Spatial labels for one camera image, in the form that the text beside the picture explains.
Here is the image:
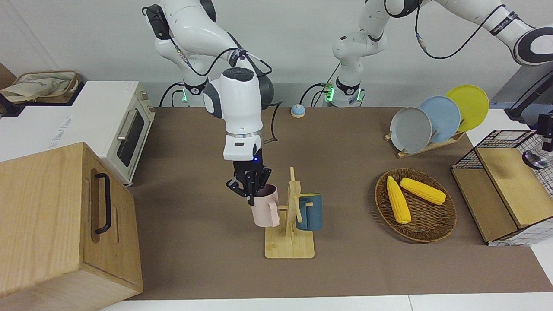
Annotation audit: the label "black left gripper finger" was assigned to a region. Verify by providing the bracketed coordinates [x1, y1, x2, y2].
[537, 113, 553, 152]

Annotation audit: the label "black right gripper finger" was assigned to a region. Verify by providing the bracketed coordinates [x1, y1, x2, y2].
[226, 178, 254, 206]
[257, 168, 273, 191]

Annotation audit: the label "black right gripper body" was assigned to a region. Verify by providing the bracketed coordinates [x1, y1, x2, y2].
[232, 159, 265, 187]

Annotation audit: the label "white cup steel base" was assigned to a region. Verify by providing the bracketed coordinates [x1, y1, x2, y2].
[522, 146, 553, 170]

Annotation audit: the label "pink ceramic mug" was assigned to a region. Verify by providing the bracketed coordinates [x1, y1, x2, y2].
[250, 184, 281, 228]

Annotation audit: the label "black stand pole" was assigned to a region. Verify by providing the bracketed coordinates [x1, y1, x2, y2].
[504, 71, 553, 122]

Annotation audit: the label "dark blue ceramic mug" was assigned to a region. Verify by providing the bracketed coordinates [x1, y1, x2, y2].
[296, 193, 323, 232]

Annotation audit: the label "wooden mug tree stand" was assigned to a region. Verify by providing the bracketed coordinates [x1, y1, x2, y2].
[264, 167, 316, 260]

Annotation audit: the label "yellow plate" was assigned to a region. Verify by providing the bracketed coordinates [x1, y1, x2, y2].
[445, 84, 490, 133]

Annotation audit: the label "brown table mat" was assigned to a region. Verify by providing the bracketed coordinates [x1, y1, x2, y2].
[127, 106, 553, 301]

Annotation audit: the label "light blue plate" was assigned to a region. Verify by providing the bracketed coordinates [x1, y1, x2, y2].
[418, 95, 462, 143]

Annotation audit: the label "wooden plate rack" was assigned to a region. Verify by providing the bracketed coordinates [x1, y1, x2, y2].
[384, 129, 467, 159]

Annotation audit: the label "grey plate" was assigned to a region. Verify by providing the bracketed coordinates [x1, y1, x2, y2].
[389, 107, 433, 155]

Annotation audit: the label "yellow corn cob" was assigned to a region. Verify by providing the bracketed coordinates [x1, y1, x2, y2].
[386, 175, 412, 225]
[399, 177, 447, 206]

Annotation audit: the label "white toaster oven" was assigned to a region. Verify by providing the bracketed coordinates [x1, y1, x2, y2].
[0, 80, 156, 187]

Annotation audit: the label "brown wicker basket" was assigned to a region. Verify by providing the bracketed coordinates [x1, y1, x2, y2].
[374, 168, 458, 244]

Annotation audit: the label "brown storage tray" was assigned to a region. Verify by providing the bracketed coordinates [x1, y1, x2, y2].
[0, 70, 83, 105]

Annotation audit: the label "wooden cabinet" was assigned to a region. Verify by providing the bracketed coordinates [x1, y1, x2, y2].
[0, 142, 144, 311]

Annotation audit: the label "beige cloth bag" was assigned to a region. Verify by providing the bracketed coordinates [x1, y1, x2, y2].
[0, 73, 72, 103]

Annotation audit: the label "black wire rack wooden shelves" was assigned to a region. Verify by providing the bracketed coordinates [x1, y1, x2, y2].
[450, 129, 553, 247]

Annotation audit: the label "black left base cable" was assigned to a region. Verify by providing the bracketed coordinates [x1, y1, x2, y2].
[299, 82, 334, 108]

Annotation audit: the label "black base cable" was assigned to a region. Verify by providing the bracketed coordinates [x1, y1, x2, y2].
[299, 82, 334, 108]
[159, 82, 184, 108]

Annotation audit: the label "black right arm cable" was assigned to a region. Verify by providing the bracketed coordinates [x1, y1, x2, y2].
[170, 38, 284, 144]

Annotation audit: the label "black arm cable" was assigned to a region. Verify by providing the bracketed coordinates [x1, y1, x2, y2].
[414, 3, 507, 60]
[170, 38, 284, 144]

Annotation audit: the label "black right base cable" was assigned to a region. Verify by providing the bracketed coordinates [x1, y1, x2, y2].
[159, 82, 184, 108]

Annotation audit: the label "silver oven door handle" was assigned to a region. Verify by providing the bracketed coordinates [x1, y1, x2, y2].
[116, 108, 139, 141]

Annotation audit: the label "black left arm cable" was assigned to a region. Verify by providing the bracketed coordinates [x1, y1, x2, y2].
[414, 3, 507, 60]

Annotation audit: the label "black cabinet handle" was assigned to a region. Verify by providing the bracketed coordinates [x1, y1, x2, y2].
[94, 172, 112, 235]

